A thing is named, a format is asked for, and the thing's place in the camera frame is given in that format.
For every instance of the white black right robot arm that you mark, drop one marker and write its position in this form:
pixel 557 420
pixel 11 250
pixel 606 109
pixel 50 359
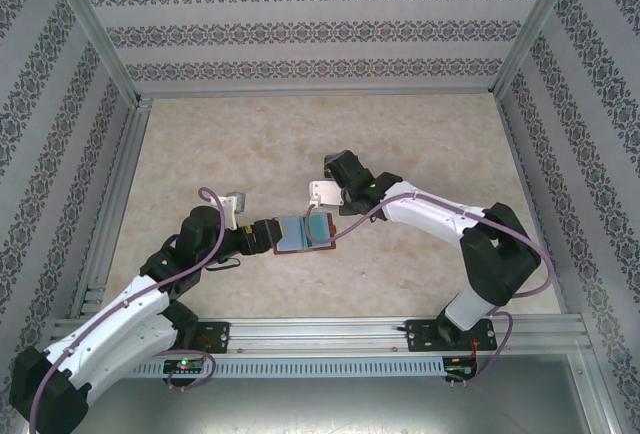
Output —
pixel 425 214

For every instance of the aluminium back frame rail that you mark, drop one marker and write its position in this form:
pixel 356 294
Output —
pixel 320 92

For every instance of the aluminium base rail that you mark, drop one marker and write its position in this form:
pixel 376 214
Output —
pixel 320 334

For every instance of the left circuit board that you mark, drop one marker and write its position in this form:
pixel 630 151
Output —
pixel 185 365

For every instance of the teal plastic card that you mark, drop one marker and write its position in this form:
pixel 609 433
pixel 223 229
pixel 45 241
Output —
pixel 320 228

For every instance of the circuit board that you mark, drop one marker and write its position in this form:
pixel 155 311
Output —
pixel 185 365
pixel 460 368

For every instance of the aluminium side frame rail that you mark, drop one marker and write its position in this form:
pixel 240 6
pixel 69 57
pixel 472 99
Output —
pixel 117 194

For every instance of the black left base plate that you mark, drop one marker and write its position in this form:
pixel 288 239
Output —
pixel 217 336

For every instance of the aluminium frame post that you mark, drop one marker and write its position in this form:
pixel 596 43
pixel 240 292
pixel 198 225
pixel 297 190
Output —
pixel 94 29
pixel 535 29

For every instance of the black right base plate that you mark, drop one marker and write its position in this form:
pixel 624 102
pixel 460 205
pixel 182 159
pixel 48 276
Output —
pixel 417 336

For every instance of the brown leather card holder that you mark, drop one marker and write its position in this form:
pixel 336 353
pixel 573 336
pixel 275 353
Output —
pixel 295 234

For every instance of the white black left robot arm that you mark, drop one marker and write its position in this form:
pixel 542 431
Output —
pixel 115 319

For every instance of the right circuit board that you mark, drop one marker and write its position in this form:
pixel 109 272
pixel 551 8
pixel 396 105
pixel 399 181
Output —
pixel 460 368

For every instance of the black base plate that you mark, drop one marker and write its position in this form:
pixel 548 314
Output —
pixel 417 336
pixel 217 336

